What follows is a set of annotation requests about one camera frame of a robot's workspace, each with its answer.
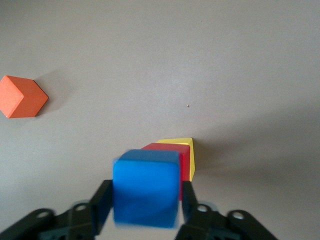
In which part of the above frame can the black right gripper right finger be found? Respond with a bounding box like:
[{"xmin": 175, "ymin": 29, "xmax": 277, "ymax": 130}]
[{"xmin": 174, "ymin": 181, "xmax": 280, "ymax": 240}]

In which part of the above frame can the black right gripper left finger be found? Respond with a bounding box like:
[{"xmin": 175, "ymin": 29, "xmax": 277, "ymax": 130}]
[{"xmin": 0, "ymin": 179, "xmax": 114, "ymax": 240}]

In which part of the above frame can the red wooden block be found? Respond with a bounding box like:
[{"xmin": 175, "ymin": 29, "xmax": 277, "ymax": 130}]
[{"xmin": 141, "ymin": 142, "xmax": 192, "ymax": 201}]

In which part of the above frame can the blue wooden block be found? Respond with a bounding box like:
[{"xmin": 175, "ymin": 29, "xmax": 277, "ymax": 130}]
[{"xmin": 112, "ymin": 149, "xmax": 181, "ymax": 229}]

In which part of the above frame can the yellow wooden block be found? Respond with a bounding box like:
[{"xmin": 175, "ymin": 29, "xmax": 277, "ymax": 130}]
[{"xmin": 156, "ymin": 137, "xmax": 197, "ymax": 182}]

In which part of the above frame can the orange wooden block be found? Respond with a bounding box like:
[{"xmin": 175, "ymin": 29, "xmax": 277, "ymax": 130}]
[{"xmin": 0, "ymin": 75, "xmax": 49, "ymax": 119}]

